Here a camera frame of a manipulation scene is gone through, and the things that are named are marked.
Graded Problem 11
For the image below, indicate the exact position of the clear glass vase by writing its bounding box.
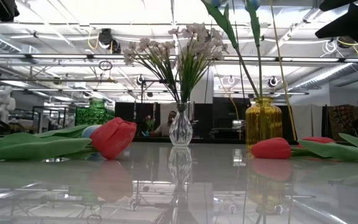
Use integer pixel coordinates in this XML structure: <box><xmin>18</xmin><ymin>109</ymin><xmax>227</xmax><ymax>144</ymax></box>
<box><xmin>168</xmin><ymin>101</ymin><xmax>194</xmax><ymax>147</ymax></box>

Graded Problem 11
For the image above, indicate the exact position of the black ceiling device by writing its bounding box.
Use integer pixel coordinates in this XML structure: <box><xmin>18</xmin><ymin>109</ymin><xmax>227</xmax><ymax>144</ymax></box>
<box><xmin>97</xmin><ymin>27</ymin><xmax>122</xmax><ymax>55</ymax></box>
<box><xmin>337</xmin><ymin>34</ymin><xmax>356</xmax><ymax>49</ymax></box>

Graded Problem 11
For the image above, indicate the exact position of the black hanging cable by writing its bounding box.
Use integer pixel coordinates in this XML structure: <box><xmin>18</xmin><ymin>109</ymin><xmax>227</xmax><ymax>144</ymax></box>
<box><xmin>231</xmin><ymin>0</ymin><xmax>244</xmax><ymax>103</ymax></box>

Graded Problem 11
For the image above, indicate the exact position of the black metal frame cell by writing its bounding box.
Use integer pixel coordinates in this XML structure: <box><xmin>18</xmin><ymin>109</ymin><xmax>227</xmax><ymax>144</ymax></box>
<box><xmin>31</xmin><ymin>105</ymin><xmax>77</xmax><ymax>134</ymax></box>

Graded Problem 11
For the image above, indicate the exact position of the white blossom flower bunch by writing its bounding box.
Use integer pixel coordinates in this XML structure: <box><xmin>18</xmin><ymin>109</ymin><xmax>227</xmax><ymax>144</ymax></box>
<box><xmin>181</xmin><ymin>39</ymin><xmax>230</xmax><ymax>105</ymax></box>
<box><xmin>122</xmin><ymin>36</ymin><xmax>181</xmax><ymax>104</ymax></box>
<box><xmin>167</xmin><ymin>21</ymin><xmax>226</xmax><ymax>105</ymax></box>

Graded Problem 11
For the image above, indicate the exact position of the green square glass vase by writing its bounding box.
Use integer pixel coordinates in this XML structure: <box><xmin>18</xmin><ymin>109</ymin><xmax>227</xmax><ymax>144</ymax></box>
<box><xmin>75</xmin><ymin>97</ymin><xmax>116</xmax><ymax>127</ymax></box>

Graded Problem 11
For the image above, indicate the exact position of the white cloth screen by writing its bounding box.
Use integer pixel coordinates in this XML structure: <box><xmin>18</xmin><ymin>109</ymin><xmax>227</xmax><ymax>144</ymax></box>
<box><xmin>290</xmin><ymin>104</ymin><xmax>326</xmax><ymax>139</ymax></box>

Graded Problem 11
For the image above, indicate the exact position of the patterned hanging rug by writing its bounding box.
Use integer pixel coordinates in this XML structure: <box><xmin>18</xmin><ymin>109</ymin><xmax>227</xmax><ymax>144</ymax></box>
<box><xmin>326</xmin><ymin>104</ymin><xmax>358</xmax><ymax>141</ymax></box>

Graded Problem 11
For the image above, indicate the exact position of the small potted flower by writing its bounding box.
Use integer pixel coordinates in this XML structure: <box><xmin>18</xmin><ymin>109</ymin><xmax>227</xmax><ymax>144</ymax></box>
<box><xmin>143</xmin><ymin>114</ymin><xmax>158</xmax><ymax>138</ymax></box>

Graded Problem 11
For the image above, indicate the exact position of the black partition panel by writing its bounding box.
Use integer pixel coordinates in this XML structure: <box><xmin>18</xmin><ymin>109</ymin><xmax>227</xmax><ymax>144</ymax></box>
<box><xmin>193</xmin><ymin>96</ymin><xmax>250</xmax><ymax>140</ymax></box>
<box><xmin>114</xmin><ymin>101</ymin><xmax>161</xmax><ymax>136</ymax></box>

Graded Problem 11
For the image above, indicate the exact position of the yellow glass vase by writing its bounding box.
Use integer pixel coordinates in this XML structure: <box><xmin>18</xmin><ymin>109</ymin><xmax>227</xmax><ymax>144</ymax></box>
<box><xmin>245</xmin><ymin>96</ymin><xmax>283</xmax><ymax>152</ymax></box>

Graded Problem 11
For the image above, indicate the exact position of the person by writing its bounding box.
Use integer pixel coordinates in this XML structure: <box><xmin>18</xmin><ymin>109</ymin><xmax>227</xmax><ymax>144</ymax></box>
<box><xmin>152</xmin><ymin>110</ymin><xmax>178</xmax><ymax>138</ymax></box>

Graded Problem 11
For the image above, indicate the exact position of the red artificial tulip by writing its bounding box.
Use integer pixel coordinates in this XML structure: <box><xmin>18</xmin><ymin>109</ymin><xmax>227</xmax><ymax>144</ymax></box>
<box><xmin>250</xmin><ymin>137</ymin><xmax>358</xmax><ymax>163</ymax></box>
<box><xmin>296</xmin><ymin>133</ymin><xmax>358</xmax><ymax>152</ymax></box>
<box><xmin>0</xmin><ymin>116</ymin><xmax>138</xmax><ymax>162</ymax></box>

